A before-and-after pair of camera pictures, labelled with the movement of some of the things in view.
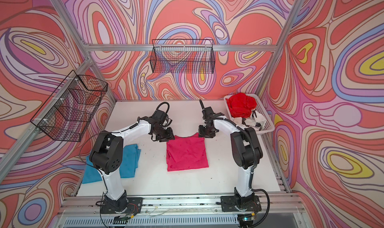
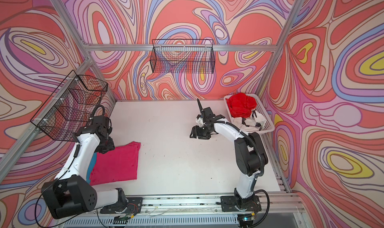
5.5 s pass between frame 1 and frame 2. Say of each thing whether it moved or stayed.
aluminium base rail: stayed
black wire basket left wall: stayed
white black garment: stayed
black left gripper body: moved
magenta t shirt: moved
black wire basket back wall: stayed
